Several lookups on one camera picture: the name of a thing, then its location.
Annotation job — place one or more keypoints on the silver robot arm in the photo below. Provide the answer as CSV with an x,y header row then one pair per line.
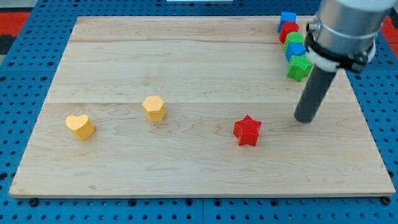
x,y
342,33

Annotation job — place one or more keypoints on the red star block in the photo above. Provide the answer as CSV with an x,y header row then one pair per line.
x,y
247,131

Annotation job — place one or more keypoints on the green star block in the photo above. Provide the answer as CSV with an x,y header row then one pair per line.
x,y
299,67

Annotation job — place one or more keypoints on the yellow hexagon block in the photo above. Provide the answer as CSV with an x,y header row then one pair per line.
x,y
154,108

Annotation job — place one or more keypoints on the wooden board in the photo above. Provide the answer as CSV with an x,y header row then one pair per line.
x,y
210,72

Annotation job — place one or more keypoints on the blue pentagon block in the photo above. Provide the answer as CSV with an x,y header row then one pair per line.
x,y
294,49

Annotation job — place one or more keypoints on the yellow heart block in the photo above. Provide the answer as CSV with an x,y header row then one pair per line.
x,y
80,126

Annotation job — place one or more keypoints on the green round block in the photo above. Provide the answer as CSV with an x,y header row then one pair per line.
x,y
293,37

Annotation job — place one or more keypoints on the red round block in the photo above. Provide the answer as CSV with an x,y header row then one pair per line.
x,y
286,28

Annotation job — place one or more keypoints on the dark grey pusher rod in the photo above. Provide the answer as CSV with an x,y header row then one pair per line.
x,y
315,90

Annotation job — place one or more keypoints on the blue cube block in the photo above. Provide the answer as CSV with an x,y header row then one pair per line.
x,y
286,16

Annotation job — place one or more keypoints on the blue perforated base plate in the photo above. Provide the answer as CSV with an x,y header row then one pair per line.
x,y
26,72

